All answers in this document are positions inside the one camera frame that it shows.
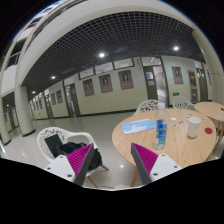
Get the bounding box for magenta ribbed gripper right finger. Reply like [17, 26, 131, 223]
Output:
[131, 143, 158, 185]

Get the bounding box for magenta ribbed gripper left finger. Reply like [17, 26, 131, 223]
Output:
[67, 144, 94, 186]

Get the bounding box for clear plastic water bottle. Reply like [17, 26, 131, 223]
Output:
[154, 102, 169, 150]

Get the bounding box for black bag on chair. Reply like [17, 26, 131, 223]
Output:
[56, 142, 102, 171]

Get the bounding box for black laptop on chair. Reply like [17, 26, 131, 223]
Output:
[45, 134, 62, 157]

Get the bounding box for blue and white booklet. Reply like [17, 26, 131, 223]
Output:
[121, 119, 155, 134]

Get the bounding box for white perforated plastic chair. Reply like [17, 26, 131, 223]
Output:
[37, 127, 108, 187]

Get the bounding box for round wooden table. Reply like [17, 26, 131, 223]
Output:
[194, 102, 224, 146]
[112, 108, 216, 187]

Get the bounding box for white chair behind table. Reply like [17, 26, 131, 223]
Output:
[172, 96, 194, 110]
[135, 99, 159, 114]

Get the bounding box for white paper cup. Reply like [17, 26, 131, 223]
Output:
[187, 117, 201, 138]

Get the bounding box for small white paper scraps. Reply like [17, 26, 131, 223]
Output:
[170, 113, 193, 127]

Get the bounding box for dark wooden door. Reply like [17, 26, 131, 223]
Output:
[143, 66, 167, 104]
[65, 84, 80, 117]

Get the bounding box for red bottle cap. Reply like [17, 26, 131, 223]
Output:
[205, 127, 213, 134]

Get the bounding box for white round pillar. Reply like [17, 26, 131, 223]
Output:
[14, 86, 35, 137]

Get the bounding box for framed portrait on wall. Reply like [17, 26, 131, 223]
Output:
[99, 74, 113, 93]
[118, 70, 133, 90]
[83, 79, 94, 96]
[172, 67, 183, 84]

